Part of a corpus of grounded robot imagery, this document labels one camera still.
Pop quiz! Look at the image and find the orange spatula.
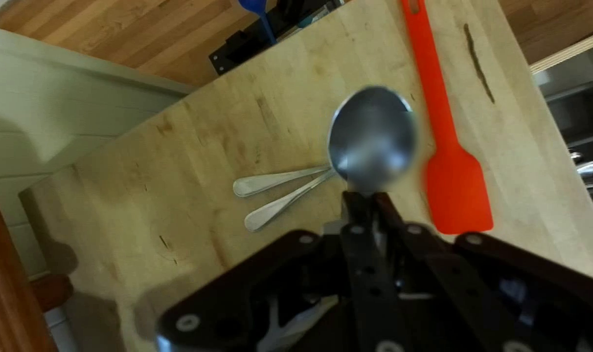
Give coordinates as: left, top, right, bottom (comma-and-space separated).
400, 0, 494, 234

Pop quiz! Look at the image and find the blue utensil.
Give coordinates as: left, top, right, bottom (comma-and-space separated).
237, 0, 276, 44

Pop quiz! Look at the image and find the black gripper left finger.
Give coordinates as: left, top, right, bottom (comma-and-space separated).
343, 191, 374, 226

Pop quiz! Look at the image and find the silver spoon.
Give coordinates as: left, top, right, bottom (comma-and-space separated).
327, 85, 417, 195

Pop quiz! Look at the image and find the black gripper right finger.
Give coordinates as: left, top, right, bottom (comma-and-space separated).
374, 191, 406, 226

